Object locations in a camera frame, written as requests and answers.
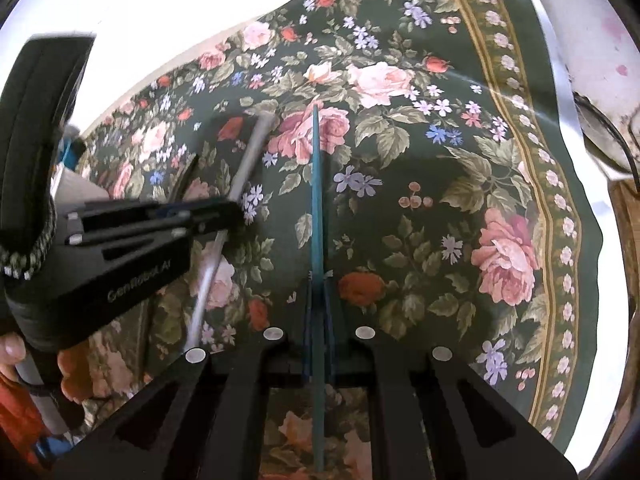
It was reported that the white ceramic utensil cup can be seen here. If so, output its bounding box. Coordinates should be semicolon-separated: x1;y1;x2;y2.
51;166;110;207

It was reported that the teal metal chopstick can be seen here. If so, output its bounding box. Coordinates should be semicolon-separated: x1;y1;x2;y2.
310;104;326;474

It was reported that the silver metal chopstick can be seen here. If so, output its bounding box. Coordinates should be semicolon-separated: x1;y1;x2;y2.
184;112;276;352

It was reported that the orange sleeve forearm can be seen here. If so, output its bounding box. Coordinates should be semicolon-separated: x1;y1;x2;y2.
0;375;49;479

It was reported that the person's left hand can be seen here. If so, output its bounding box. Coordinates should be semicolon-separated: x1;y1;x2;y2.
0;333;93;404

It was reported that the floral dark green tablecloth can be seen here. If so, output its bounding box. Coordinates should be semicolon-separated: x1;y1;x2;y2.
79;0;601;450

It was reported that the white rice cooker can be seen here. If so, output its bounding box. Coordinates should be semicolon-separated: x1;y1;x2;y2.
540;0;639;155

